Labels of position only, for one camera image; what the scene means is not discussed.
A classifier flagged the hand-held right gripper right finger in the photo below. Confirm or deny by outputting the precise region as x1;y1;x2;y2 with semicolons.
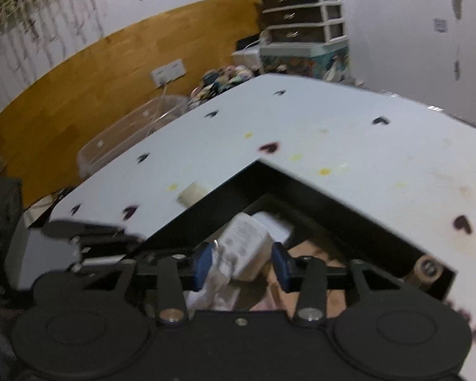
270;242;406;325

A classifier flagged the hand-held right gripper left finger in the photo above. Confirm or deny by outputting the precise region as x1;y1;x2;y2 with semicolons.
83;242;216;325

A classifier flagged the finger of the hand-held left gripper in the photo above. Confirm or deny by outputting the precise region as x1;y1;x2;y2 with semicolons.
41;219;130;240
78;232;147;266

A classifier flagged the white printed box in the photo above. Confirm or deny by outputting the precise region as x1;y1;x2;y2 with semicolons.
217;214;274;281

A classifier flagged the black storage bin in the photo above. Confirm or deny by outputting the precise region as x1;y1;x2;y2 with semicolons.
137;159;459;314

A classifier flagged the white crumpled plastic packet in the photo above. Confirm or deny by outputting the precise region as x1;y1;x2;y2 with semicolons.
186;268;243;312

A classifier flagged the brown cardboard sheet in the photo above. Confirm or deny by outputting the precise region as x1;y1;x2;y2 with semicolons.
249;241;354;312

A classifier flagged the white paper card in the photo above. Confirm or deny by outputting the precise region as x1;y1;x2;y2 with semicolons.
253;211;296;244

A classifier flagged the small beige tape piece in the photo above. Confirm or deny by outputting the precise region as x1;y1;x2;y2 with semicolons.
177;183;205;206

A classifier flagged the clear plastic tub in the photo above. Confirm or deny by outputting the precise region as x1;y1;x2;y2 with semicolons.
76;95;189;177

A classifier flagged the beige tape roll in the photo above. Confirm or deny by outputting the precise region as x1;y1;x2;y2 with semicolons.
406;256;443;285

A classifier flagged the pile of small toys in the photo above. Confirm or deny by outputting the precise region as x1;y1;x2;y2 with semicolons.
188;65;259;109

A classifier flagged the colourful printed storage box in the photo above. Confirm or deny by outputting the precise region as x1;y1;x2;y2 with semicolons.
259;42;352;83

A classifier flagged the white power cable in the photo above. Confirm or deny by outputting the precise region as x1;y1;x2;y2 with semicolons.
154;81;172;130

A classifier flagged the white wall outlet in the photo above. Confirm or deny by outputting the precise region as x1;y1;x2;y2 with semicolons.
150;60;187;86

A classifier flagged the white frame drawer cabinet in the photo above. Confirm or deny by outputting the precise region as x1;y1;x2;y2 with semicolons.
259;0;348;45

